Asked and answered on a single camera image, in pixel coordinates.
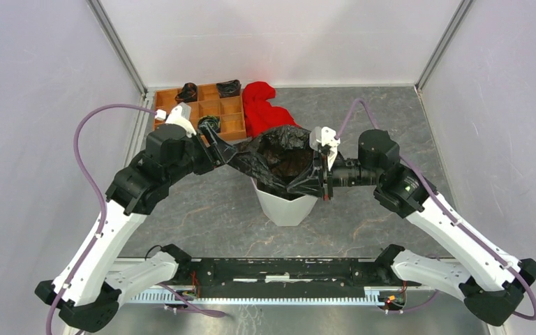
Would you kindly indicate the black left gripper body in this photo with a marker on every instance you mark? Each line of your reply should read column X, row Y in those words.
column 205, row 158

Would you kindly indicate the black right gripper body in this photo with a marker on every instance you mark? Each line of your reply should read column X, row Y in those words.
column 322, row 160

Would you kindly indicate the white plastic trash bin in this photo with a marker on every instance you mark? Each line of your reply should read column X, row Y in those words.
column 282, row 212

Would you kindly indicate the black plastic trash bag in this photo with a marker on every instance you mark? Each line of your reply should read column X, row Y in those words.
column 274, row 158

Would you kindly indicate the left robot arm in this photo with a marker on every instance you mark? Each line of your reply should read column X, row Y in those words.
column 85, row 295

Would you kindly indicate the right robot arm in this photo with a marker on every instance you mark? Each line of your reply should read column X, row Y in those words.
column 488, row 280

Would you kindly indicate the black green bag roll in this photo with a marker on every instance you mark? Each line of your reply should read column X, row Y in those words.
column 212, row 122

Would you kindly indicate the wooden compartment tray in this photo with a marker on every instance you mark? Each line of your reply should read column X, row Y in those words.
column 219, row 104

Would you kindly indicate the red cloth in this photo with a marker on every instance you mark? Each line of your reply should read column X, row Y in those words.
column 259, row 114

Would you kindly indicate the black bag roll right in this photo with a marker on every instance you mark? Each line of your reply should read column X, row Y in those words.
column 229, row 88

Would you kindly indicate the black bag roll left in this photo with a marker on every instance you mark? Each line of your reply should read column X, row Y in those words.
column 187, row 94

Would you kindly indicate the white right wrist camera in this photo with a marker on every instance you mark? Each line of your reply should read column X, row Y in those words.
column 325, row 141

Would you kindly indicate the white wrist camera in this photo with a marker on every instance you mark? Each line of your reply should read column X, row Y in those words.
column 325, row 141
column 179, row 115

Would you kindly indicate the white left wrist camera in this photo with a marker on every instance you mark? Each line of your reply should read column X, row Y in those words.
column 179, row 115

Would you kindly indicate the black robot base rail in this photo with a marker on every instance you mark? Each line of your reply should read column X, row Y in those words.
column 281, row 277

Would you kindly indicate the white slotted cable duct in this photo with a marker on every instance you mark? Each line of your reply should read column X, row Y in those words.
column 369, row 297

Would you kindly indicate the left aluminium corner post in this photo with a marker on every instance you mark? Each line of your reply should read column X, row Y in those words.
column 114, row 39

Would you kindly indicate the aluminium corner post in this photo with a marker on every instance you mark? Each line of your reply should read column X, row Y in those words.
column 114, row 39
column 446, row 38

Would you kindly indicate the right aluminium corner post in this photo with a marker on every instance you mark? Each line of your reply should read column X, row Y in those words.
column 446, row 38

